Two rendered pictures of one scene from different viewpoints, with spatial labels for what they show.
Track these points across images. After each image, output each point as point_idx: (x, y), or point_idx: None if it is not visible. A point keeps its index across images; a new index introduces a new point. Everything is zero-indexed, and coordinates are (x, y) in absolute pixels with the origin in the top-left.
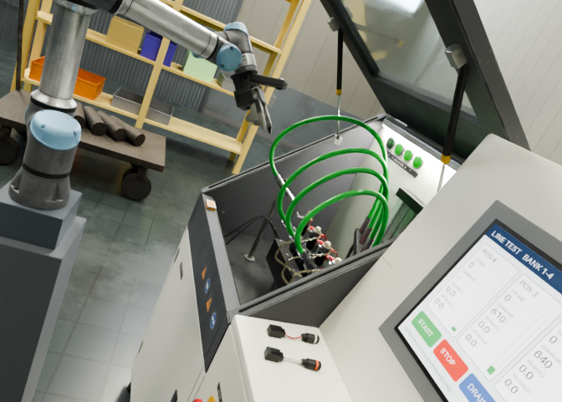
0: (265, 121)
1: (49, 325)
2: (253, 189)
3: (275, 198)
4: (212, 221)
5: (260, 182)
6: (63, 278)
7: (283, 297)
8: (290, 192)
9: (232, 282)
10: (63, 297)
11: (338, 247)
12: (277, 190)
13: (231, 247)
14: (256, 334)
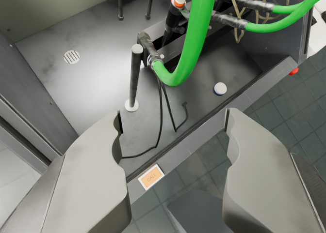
0: (236, 115)
1: (206, 216)
2: (64, 141)
3: (139, 71)
4: (188, 147)
5: (53, 133)
6: (224, 231)
7: (312, 12)
8: (12, 72)
9: (267, 75)
10: (188, 232)
11: None
12: (31, 99)
13: (130, 131)
14: (318, 33)
